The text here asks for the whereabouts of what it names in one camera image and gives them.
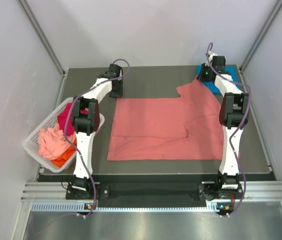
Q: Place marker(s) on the folded blue t shirt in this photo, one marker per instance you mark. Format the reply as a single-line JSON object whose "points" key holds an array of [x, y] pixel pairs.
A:
{"points": [[220, 86]]}

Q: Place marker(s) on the aluminium frame post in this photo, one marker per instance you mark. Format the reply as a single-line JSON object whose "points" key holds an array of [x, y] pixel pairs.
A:
{"points": [[262, 33], [40, 34]]}

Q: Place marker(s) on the right aluminium frame post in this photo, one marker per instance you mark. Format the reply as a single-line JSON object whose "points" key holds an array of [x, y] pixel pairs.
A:
{"points": [[262, 33]]}

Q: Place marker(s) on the grey slotted cable duct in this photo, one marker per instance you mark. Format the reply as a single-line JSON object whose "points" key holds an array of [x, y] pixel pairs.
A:
{"points": [[85, 207]]}

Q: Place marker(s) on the orange t shirt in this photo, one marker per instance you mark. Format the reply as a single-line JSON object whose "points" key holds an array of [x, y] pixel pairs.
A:
{"points": [[61, 160]]}

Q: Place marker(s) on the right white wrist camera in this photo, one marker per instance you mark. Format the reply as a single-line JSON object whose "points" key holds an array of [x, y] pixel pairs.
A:
{"points": [[211, 54]]}

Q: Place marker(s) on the salmon pink t shirt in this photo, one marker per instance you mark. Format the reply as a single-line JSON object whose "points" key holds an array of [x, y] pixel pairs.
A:
{"points": [[182, 128]]}

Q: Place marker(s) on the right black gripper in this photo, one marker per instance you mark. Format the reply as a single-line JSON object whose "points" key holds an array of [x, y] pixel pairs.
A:
{"points": [[200, 77]]}

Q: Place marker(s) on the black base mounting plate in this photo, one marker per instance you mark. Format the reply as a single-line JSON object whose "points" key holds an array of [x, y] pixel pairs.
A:
{"points": [[161, 190]]}

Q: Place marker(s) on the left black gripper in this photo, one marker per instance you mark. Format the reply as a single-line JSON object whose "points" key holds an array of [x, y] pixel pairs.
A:
{"points": [[119, 93]]}

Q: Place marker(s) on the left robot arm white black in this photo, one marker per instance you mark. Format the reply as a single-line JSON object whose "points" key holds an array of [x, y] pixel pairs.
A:
{"points": [[87, 121]]}

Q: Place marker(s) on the magenta t shirt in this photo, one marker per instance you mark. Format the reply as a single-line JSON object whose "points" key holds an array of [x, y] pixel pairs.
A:
{"points": [[61, 119]]}

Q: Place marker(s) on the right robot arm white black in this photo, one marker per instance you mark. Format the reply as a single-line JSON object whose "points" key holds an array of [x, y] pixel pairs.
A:
{"points": [[233, 117]]}

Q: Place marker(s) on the light peach t shirt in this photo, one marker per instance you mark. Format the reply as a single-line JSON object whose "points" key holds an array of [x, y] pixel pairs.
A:
{"points": [[52, 143]]}

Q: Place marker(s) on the white plastic laundry basket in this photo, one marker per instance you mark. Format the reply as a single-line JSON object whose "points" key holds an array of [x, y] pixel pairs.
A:
{"points": [[31, 145]]}

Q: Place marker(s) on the left aluminium frame post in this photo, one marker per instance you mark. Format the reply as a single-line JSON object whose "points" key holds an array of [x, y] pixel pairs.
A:
{"points": [[40, 34]]}

